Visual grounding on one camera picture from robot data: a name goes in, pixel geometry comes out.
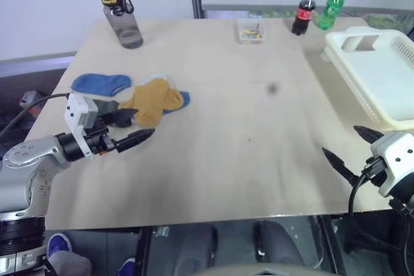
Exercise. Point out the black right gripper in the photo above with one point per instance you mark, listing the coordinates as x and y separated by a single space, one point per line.
375 171

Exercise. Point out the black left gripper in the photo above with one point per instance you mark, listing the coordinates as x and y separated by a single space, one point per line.
97 142

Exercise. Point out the mustard yellow sock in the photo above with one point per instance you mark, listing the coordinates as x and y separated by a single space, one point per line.
148 101

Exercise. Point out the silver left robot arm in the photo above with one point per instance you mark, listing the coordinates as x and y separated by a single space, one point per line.
26 153

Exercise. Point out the white plastic basket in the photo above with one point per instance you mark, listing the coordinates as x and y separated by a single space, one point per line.
381 75

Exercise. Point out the small clear plastic container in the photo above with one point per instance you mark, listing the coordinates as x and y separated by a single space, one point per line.
250 32

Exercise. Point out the dark green sock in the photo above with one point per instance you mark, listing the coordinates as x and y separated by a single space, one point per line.
108 107

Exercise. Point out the plain blue sock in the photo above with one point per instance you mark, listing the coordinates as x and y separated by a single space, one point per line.
93 83

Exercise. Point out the blue and white sock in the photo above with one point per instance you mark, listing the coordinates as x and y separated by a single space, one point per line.
185 99

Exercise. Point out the beige table cover sheet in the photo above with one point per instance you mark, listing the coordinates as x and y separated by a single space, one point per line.
210 159

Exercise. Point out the red and grey device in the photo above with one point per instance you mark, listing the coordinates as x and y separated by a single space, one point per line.
30 98

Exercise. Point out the grey sports water bottle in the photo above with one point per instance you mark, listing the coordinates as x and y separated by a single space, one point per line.
124 20

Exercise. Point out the blue shoe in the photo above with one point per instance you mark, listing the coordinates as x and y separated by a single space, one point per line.
59 243
128 267

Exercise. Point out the green soda bottle yellow cap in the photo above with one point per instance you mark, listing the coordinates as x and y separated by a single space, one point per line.
330 11

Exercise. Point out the cola bottle red cap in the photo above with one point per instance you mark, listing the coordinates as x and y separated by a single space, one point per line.
302 14

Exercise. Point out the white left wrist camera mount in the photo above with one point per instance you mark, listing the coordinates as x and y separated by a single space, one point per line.
74 111

